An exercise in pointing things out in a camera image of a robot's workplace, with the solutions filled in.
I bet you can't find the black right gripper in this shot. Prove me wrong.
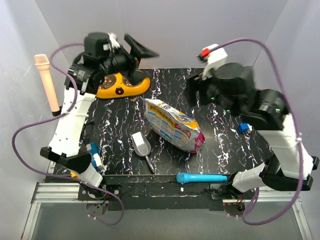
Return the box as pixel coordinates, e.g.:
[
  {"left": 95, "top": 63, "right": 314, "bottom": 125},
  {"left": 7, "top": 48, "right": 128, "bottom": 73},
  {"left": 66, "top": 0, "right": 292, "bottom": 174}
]
[{"left": 182, "top": 69, "right": 241, "bottom": 118}]

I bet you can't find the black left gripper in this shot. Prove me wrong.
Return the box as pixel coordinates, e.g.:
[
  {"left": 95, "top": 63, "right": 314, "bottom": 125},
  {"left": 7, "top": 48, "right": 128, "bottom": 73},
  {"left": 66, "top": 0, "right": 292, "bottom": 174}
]
[{"left": 100, "top": 34, "right": 160, "bottom": 85}]

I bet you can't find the pet food bag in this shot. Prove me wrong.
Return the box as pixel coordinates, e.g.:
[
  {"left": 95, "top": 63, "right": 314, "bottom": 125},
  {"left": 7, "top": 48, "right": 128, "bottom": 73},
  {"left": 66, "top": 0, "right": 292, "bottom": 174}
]
[{"left": 142, "top": 98, "right": 205, "bottom": 154}]

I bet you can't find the metal food scoop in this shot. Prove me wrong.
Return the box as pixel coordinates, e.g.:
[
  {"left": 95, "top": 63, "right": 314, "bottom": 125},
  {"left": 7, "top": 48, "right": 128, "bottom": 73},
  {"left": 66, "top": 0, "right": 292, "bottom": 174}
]
[{"left": 131, "top": 131, "right": 155, "bottom": 174}]

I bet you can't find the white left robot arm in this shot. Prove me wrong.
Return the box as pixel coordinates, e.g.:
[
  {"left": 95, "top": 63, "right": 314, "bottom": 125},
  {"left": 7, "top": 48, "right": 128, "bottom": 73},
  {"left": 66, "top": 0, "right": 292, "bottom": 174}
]
[{"left": 40, "top": 32, "right": 159, "bottom": 200}]

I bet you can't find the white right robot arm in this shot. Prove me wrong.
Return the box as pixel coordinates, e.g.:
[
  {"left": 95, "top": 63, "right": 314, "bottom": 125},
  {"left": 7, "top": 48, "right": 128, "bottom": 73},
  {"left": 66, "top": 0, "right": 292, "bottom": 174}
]
[{"left": 184, "top": 62, "right": 320, "bottom": 199}]

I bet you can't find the orange double pet bowl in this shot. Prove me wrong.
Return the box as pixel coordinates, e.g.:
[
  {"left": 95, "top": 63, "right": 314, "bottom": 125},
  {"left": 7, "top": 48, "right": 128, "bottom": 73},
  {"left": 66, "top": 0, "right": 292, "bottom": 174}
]
[{"left": 96, "top": 73, "right": 151, "bottom": 100}]

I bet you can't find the blue white toy block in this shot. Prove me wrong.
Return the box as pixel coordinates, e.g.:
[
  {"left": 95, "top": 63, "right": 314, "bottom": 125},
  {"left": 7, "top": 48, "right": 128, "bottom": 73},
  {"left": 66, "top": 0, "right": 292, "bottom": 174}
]
[{"left": 237, "top": 123, "right": 253, "bottom": 134}]

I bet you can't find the pink toy microphone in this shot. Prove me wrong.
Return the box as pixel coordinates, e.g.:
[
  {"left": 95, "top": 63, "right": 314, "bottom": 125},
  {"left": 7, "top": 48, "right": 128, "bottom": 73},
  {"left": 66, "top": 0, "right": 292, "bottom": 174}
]
[{"left": 34, "top": 54, "right": 59, "bottom": 112}]

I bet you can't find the blue toy microphone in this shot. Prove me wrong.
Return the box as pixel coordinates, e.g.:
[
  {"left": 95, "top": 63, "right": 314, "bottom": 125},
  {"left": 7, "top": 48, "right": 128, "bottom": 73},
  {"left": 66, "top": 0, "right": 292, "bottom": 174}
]
[{"left": 176, "top": 173, "right": 228, "bottom": 184}]

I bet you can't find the black microphone stand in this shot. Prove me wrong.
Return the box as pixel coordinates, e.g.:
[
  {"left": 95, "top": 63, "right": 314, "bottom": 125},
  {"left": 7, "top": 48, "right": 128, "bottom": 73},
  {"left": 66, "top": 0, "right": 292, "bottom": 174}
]
[{"left": 51, "top": 106, "right": 62, "bottom": 117}]

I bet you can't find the blue white toy brick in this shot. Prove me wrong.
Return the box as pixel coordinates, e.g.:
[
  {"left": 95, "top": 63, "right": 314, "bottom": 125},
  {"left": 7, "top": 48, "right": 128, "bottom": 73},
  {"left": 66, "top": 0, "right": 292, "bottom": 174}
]
[{"left": 90, "top": 142, "right": 104, "bottom": 172}]

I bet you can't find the yellow toy brick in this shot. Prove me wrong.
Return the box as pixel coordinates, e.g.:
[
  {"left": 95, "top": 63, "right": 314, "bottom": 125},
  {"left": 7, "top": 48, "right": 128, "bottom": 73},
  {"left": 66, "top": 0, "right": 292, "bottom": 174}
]
[{"left": 70, "top": 171, "right": 78, "bottom": 179}]

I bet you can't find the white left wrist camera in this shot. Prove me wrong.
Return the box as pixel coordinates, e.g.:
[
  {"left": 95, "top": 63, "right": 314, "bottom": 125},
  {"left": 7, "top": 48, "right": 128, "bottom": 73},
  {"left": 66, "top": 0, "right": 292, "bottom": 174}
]
[{"left": 103, "top": 32, "right": 121, "bottom": 51}]

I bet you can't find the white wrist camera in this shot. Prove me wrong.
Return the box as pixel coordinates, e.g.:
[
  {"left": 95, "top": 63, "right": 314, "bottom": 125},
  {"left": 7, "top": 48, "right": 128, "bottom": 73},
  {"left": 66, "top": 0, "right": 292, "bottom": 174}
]
[
  {"left": 197, "top": 44, "right": 228, "bottom": 80},
  {"left": 103, "top": 32, "right": 121, "bottom": 51}
]

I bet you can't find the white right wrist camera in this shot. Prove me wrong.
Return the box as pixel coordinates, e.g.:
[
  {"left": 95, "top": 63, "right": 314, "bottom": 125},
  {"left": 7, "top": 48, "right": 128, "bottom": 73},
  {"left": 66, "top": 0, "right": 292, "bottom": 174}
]
[{"left": 197, "top": 44, "right": 228, "bottom": 80}]

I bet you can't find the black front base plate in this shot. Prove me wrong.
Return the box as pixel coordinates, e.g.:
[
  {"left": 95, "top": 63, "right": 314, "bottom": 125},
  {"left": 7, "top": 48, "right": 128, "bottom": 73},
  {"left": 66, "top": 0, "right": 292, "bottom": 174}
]
[{"left": 78, "top": 174, "right": 254, "bottom": 211}]

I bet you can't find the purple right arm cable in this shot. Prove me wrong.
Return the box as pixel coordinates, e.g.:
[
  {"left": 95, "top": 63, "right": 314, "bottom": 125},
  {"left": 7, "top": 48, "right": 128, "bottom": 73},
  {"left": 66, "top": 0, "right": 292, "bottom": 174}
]
[{"left": 214, "top": 37, "right": 305, "bottom": 226}]

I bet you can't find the aluminium front rail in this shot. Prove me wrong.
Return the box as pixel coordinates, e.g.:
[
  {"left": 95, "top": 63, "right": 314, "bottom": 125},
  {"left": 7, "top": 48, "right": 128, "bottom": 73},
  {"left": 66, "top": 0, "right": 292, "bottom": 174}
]
[{"left": 20, "top": 183, "right": 80, "bottom": 240}]

